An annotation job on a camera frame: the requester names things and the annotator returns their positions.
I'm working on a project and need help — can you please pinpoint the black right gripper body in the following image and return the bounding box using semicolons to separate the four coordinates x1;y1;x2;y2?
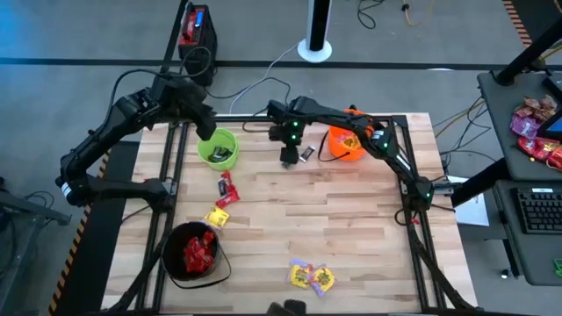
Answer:
268;117;305;148

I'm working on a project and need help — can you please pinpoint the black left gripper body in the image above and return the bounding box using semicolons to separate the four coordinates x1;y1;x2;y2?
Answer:
175;82;218;142

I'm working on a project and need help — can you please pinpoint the yellow Sour Patch candy bag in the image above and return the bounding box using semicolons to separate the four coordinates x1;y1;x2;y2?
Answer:
286;258;314;291
335;131;365;153
203;205;231;229

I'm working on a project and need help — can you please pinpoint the green plastic halloween bucket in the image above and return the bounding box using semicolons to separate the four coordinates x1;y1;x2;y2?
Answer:
196;126;241;172

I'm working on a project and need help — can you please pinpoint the orange plastic halloween bucket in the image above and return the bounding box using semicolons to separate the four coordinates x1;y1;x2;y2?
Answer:
316;108;375;163

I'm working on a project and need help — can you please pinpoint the black plastic halloween bucket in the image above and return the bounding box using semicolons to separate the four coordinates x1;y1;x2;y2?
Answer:
160;220;234;291

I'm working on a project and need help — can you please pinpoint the purple candy bag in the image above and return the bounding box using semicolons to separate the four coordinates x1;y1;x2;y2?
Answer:
508;112;543;141

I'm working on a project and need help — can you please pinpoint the red candy bag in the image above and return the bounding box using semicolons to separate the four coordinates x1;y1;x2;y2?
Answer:
516;135;562;171

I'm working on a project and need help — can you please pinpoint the brown candy wrapper pile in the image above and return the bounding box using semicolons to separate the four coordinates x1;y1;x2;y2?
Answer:
512;94;558;123

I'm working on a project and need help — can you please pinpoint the black and red equipment case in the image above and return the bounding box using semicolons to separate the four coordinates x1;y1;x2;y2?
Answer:
177;2;219;88

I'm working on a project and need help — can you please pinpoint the red packet foreground right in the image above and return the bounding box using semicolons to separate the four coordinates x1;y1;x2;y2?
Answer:
308;265;337;298

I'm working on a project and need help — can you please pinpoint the black hazard-striped floor mat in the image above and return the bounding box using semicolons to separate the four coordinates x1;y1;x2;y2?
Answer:
501;0;562;48
46;140;148;316

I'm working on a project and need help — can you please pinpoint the white paper sheet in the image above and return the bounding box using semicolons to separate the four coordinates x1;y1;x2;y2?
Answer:
446;175;491;227

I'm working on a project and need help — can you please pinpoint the black stand leg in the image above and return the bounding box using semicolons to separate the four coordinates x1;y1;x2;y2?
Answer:
449;156;514;208

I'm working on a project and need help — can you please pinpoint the grey metal stand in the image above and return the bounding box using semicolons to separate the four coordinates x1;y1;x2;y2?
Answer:
0;175;73;282

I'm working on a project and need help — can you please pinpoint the grey desk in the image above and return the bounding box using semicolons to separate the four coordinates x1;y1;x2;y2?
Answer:
476;69;562;287

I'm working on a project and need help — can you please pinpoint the black stand pole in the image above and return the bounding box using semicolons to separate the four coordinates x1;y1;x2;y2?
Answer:
494;16;562;88

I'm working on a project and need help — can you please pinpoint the black keyboard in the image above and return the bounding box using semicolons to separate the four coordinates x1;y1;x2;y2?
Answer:
515;187;562;235

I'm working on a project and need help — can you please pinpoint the blue lit screen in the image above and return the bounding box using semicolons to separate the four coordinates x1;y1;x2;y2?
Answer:
536;106;562;142

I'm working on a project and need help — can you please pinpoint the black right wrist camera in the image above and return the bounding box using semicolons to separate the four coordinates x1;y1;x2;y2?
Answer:
279;146;300;165

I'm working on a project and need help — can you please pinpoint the black aluminium table frame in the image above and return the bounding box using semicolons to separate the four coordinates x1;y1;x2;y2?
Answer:
107;104;478;316

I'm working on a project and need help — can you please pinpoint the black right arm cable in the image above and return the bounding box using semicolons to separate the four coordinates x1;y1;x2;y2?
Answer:
241;104;282;134

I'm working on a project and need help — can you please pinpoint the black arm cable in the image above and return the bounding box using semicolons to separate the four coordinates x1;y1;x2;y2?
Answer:
104;46;214;118
241;104;282;134

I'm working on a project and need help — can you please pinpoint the black floor cable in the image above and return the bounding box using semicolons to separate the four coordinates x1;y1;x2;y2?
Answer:
203;76;331;115
356;0;379;31

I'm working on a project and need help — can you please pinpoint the white floor cable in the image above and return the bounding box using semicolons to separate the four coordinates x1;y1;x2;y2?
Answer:
227;42;300;115

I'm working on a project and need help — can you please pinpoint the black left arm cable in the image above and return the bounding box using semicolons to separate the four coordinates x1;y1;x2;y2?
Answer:
104;46;214;118

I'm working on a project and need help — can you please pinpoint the yellow floor cable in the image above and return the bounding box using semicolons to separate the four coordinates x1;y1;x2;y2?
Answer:
401;0;439;28

